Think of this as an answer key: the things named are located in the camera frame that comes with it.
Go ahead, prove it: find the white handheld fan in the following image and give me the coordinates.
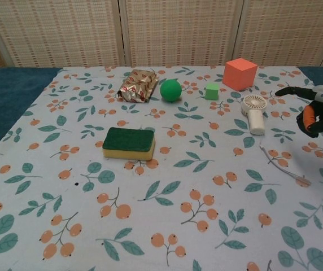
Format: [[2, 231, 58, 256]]
[[240, 94, 268, 136]]

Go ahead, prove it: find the orange cube block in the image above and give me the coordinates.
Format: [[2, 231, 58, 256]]
[[222, 58, 258, 92]]

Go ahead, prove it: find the small green cube block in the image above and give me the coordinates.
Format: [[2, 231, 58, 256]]
[[204, 83, 220, 101]]

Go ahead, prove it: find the green ball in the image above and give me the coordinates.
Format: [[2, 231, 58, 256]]
[[160, 78, 182, 103]]

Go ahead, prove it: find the fruit and leaf print tablecloth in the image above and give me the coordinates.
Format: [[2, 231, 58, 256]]
[[0, 65, 323, 271]]

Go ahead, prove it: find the woven bamboo folding screen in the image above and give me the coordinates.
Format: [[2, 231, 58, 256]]
[[0, 0, 323, 72]]

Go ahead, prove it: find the gold foil snack packet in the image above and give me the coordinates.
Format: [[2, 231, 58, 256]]
[[117, 69, 159, 104]]

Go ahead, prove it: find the green and yellow sponge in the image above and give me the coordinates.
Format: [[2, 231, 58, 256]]
[[102, 126, 156, 162]]

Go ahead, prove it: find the teal fabric table cover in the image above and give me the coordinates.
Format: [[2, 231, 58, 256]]
[[0, 67, 64, 163]]

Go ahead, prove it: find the thin white lanyard cord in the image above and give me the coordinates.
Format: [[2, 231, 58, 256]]
[[259, 144, 312, 187]]

